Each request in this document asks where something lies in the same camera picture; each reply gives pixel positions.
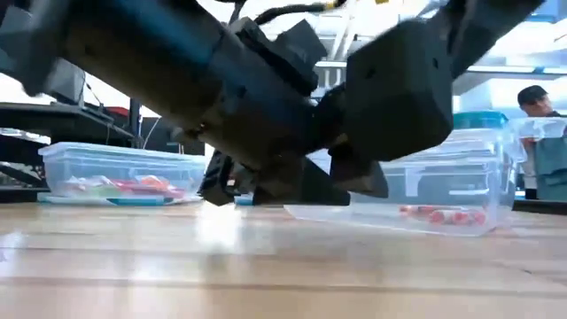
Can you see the person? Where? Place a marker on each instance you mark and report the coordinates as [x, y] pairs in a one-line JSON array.
[[533, 99]]

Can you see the green candy pack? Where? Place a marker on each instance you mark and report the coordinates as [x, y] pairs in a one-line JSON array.
[[93, 189]]

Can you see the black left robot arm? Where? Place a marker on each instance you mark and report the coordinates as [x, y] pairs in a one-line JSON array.
[[111, 53]]

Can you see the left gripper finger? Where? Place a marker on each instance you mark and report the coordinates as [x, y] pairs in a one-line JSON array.
[[217, 177], [310, 186]]

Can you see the computer monitor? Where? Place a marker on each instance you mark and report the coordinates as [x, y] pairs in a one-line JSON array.
[[66, 84]]

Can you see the clear lid with teal rim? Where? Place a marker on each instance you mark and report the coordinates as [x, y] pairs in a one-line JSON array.
[[137, 201], [480, 119]]

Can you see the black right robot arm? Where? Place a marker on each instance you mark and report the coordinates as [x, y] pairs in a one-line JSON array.
[[487, 26]]

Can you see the clear container with blue rim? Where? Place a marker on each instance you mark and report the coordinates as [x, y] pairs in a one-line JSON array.
[[243, 200]]

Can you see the black desk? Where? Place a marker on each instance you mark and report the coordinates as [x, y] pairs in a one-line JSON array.
[[66, 117]]

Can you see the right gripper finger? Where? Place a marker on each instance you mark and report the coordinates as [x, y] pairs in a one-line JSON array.
[[359, 177]]

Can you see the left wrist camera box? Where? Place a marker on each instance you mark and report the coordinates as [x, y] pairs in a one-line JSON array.
[[292, 49]]

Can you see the red candy pack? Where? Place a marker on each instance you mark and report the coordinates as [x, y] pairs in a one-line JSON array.
[[153, 181], [150, 189]]

